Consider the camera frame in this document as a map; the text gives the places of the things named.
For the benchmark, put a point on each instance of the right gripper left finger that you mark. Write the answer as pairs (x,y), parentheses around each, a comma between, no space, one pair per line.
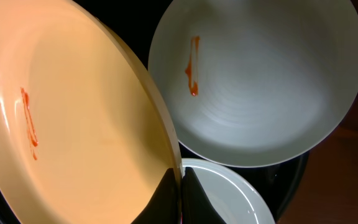
(163,206)

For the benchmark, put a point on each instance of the yellow plate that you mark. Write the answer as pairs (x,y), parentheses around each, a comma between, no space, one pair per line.
(85,136)

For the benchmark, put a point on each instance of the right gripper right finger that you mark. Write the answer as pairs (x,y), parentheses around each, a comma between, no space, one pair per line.
(196,207)

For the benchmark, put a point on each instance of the light blue plate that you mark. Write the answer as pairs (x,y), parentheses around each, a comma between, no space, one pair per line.
(256,83)
(234,199)

